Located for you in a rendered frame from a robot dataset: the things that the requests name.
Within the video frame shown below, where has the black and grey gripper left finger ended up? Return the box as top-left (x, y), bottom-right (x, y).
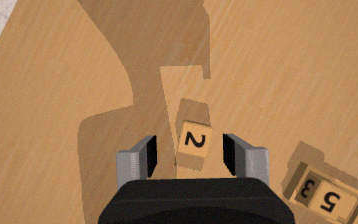
top-left (116, 135), bottom-right (157, 191)

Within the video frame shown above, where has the tan number cube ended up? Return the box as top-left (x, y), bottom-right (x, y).
top-left (295, 172), bottom-right (350, 221)
top-left (177, 119), bottom-right (214, 158)

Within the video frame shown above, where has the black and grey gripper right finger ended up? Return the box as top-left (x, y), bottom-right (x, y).
top-left (223, 133), bottom-right (269, 187)

